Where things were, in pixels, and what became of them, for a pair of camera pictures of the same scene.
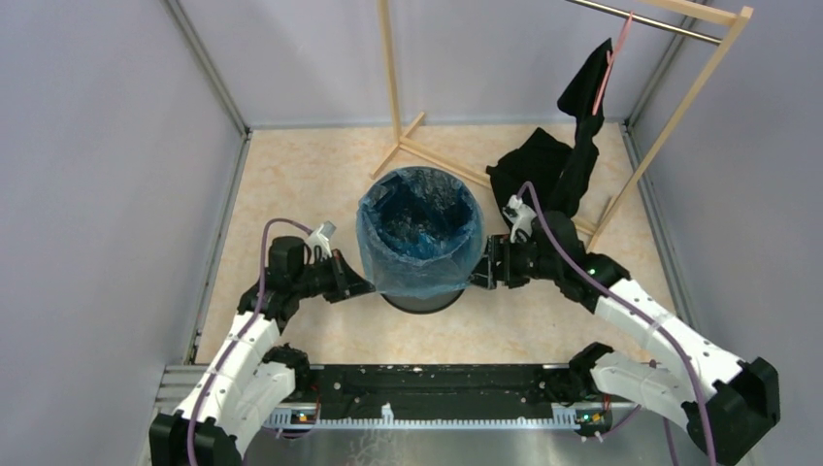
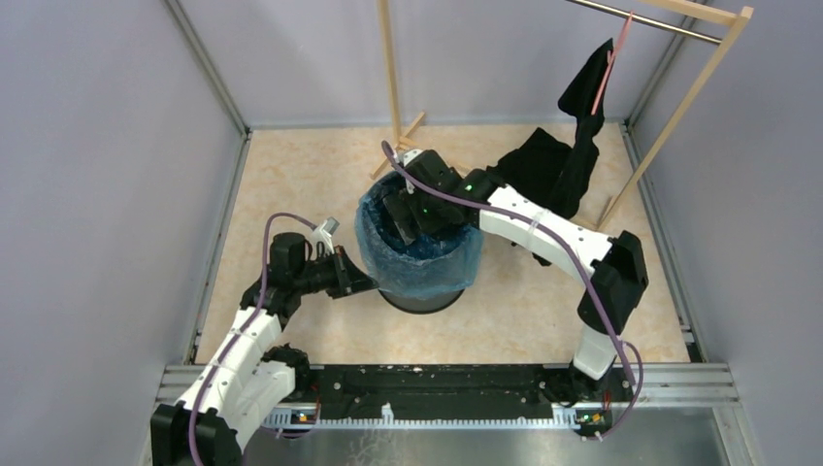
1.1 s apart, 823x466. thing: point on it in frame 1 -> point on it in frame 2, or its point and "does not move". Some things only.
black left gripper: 346,282 does not move
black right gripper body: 519,264 -> 423,211
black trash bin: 417,305 does not move
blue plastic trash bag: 421,232 does not move
